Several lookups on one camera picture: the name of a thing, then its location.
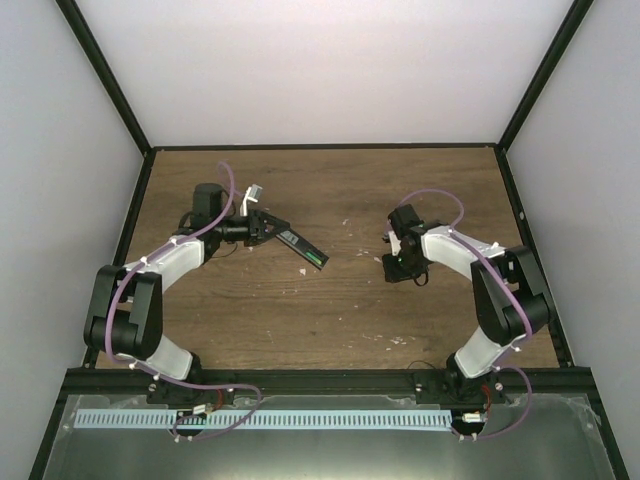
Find black remote control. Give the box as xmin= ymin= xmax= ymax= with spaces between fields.
xmin=277 ymin=229 xmax=329 ymax=270

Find purple cable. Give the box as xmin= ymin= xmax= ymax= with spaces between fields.
xmin=105 ymin=160 xmax=263 ymax=444
xmin=384 ymin=188 xmax=532 ymax=443

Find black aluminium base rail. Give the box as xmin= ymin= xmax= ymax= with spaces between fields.
xmin=64 ymin=367 xmax=593 ymax=405

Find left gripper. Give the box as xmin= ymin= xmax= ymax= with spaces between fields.
xmin=214 ymin=210 xmax=289 ymax=247

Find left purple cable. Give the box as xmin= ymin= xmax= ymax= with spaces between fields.
xmin=105 ymin=160 xmax=263 ymax=444

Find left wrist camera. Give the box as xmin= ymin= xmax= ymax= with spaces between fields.
xmin=240 ymin=184 xmax=263 ymax=217

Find light blue slotted cable duct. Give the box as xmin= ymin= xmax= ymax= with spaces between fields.
xmin=73 ymin=409 xmax=453 ymax=432

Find green battery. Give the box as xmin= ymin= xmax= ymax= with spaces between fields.
xmin=306 ymin=251 xmax=324 ymax=265

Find black cage frame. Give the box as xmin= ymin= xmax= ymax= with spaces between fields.
xmin=30 ymin=1 xmax=628 ymax=479

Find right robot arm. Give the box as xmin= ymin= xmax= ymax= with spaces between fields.
xmin=382 ymin=204 xmax=557 ymax=403

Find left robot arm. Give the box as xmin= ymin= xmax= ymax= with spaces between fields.
xmin=83 ymin=183 xmax=290 ymax=404

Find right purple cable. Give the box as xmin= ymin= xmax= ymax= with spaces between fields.
xmin=384 ymin=188 xmax=532 ymax=443

